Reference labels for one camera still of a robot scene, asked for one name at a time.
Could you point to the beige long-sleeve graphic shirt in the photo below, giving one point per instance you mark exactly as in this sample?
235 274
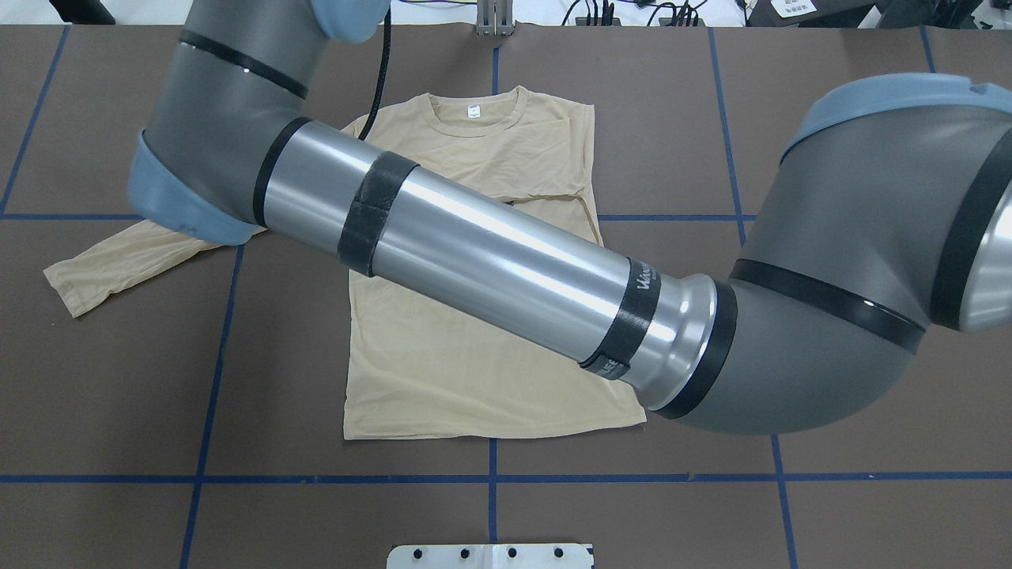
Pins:
421 370

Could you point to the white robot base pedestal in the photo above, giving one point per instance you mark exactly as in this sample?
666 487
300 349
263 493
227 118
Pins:
510 555

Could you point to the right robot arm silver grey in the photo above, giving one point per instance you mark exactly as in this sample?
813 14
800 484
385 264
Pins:
890 213

